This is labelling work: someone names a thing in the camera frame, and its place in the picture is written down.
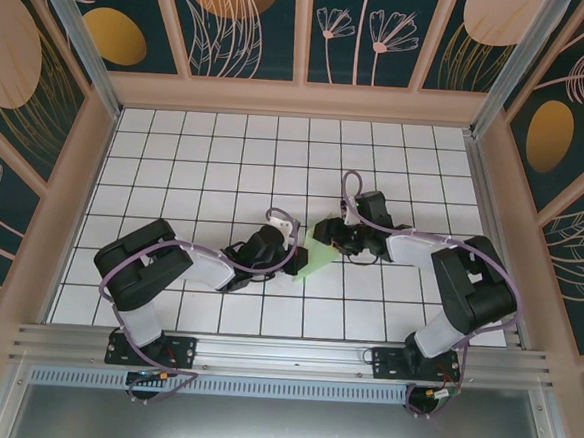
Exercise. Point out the light green paper sheet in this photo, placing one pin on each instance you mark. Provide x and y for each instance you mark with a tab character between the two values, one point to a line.
319	261

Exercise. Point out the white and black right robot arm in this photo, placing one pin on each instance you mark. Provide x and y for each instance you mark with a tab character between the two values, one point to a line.
410	250

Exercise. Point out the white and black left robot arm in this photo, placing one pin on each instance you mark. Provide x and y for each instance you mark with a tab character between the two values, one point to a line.
208	270

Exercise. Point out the grey metal sheet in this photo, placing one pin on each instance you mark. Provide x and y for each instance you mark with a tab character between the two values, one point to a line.
277	428

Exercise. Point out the small circuit board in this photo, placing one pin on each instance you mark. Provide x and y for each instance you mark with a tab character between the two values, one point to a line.
442	394
151	375

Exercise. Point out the long aluminium mounting rail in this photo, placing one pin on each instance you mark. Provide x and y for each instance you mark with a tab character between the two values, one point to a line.
282	353

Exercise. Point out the aluminium side rail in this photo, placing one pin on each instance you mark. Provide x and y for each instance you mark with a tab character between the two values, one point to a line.
496	243

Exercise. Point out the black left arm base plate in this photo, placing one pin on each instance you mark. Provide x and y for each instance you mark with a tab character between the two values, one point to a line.
182	352

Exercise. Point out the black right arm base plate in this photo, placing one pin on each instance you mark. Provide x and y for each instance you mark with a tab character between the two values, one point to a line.
387	366

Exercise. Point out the aluminium corner post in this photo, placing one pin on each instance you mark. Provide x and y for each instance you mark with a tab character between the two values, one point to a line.
521	69
79	39

